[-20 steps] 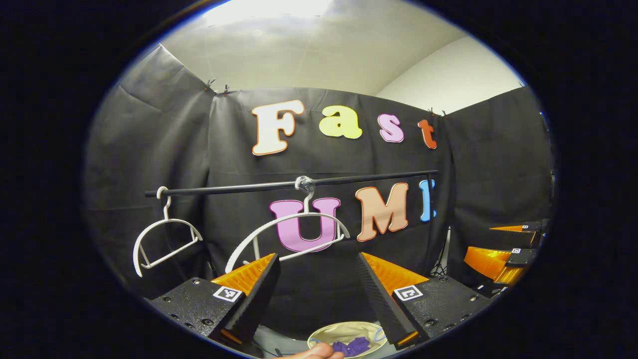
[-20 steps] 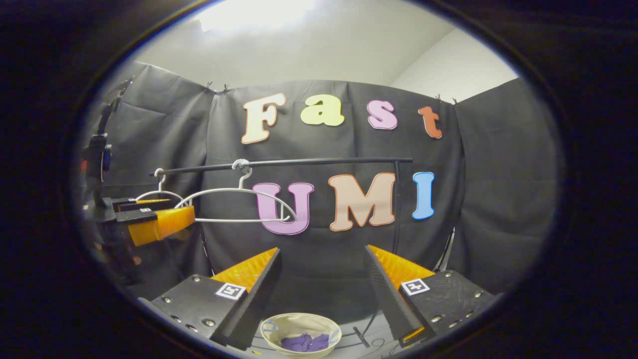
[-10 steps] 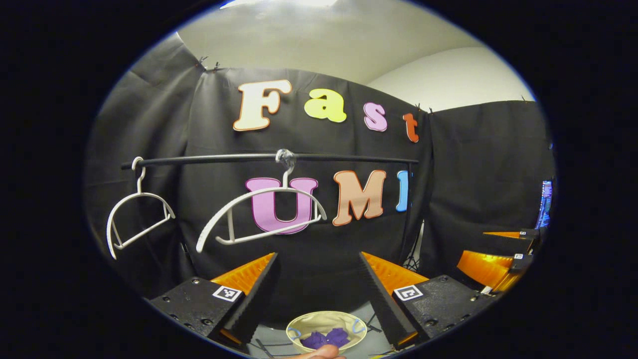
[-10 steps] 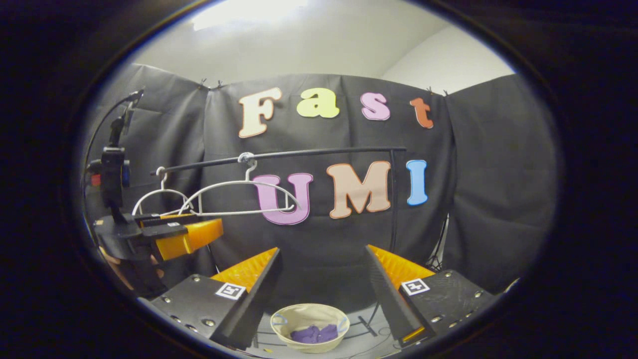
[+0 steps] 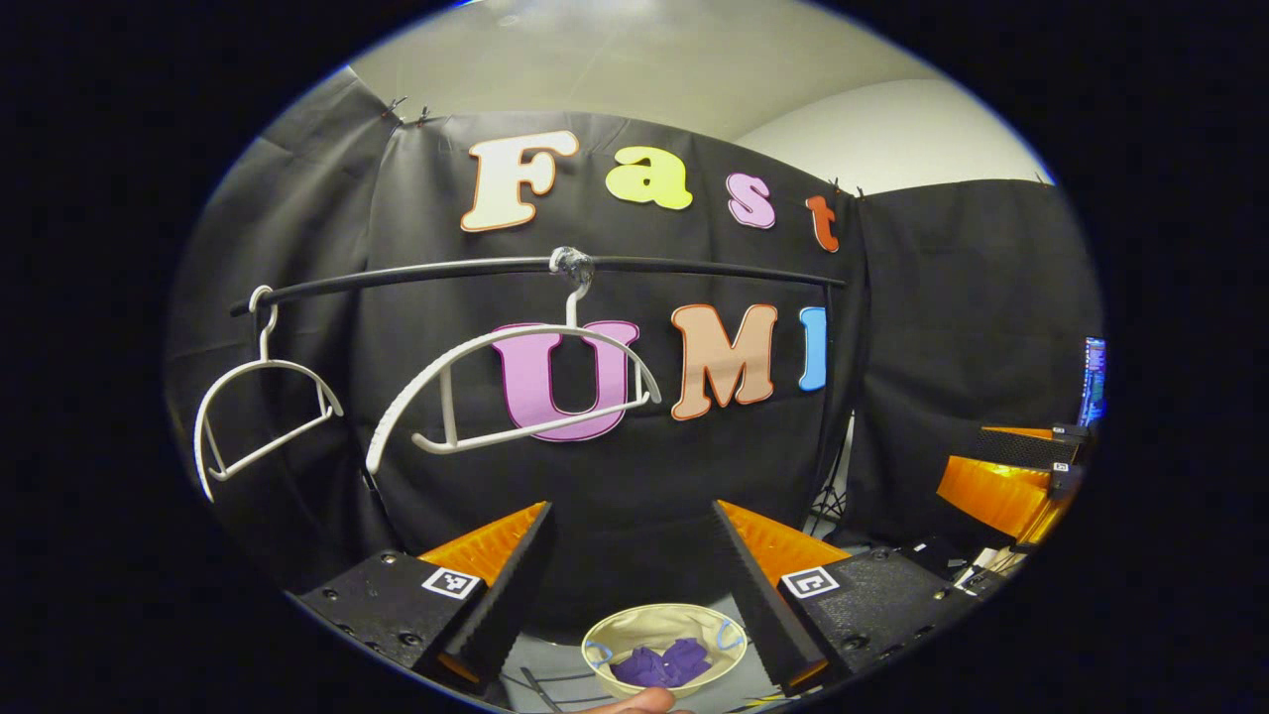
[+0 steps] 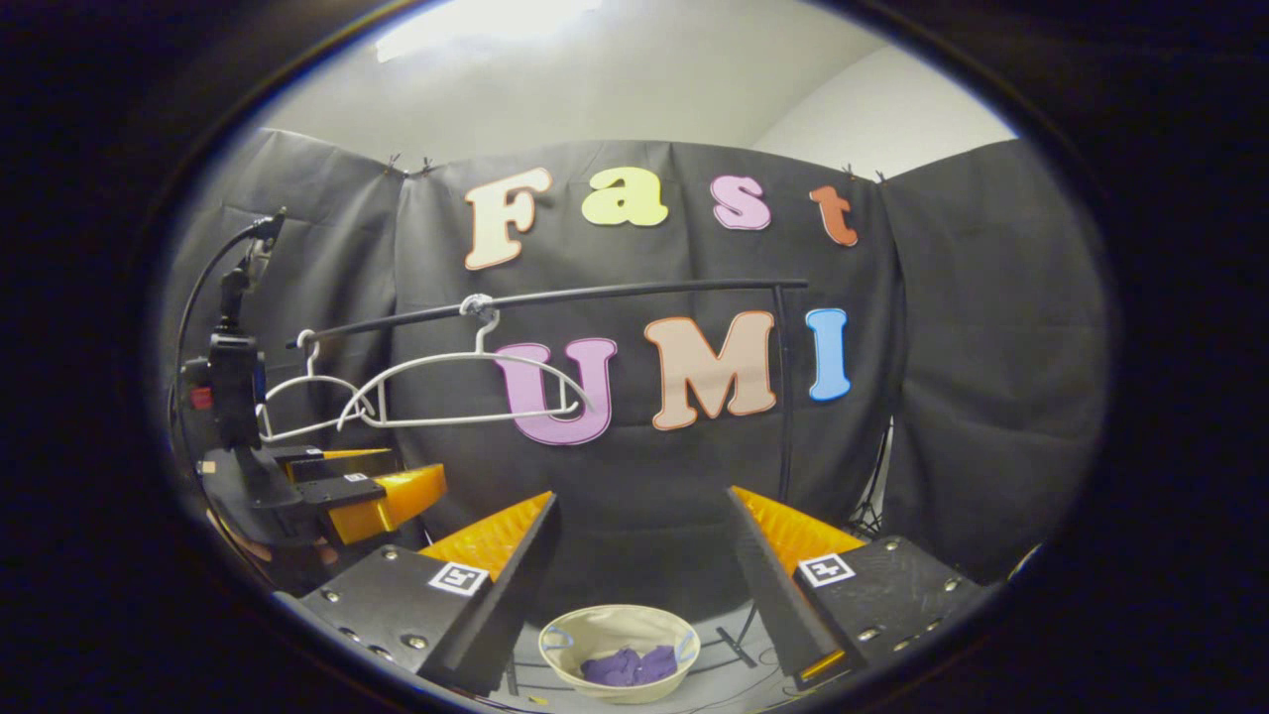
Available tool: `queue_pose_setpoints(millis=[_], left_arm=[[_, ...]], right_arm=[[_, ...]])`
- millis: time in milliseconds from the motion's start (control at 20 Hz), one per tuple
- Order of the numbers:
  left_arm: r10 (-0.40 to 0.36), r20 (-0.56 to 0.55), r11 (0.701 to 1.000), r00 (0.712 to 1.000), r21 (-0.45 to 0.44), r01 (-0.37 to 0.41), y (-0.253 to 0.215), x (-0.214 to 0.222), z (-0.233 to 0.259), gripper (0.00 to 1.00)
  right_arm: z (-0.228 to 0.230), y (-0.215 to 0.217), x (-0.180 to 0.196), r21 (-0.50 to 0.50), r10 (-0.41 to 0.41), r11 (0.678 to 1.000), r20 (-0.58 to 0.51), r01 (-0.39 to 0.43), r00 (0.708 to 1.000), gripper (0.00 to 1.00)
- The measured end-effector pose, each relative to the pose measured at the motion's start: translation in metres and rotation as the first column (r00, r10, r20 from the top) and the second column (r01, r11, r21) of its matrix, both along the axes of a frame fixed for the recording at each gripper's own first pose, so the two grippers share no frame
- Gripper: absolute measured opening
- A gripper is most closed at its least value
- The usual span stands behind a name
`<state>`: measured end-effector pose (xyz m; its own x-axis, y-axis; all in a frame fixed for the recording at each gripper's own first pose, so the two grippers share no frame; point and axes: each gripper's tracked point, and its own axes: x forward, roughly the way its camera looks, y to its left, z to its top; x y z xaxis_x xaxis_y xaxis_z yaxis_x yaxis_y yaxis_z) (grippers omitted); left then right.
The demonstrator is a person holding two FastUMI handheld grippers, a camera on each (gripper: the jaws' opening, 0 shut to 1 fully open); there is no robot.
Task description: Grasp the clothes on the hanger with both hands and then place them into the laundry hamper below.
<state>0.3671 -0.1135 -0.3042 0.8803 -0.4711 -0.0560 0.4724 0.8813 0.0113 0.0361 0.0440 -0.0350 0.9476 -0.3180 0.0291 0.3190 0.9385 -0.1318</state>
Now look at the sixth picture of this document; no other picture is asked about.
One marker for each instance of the black clothes rack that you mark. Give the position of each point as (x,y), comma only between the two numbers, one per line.
(644,291)

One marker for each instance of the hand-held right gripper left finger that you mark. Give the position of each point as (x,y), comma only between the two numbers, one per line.
(516,585)

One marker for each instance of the purple knit shirt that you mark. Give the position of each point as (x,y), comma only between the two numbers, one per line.
(625,666)

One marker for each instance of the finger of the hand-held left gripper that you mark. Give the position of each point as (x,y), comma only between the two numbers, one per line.
(292,464)
(342,491)

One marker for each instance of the black tripod stand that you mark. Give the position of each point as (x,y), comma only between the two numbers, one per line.
(872,496)

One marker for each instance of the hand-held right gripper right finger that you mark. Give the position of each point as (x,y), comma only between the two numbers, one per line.
(768,585)

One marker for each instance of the white hanger with notched arms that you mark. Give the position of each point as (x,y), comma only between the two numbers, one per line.
(476,353)

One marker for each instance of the plain white hanger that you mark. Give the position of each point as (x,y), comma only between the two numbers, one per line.
(309,377)

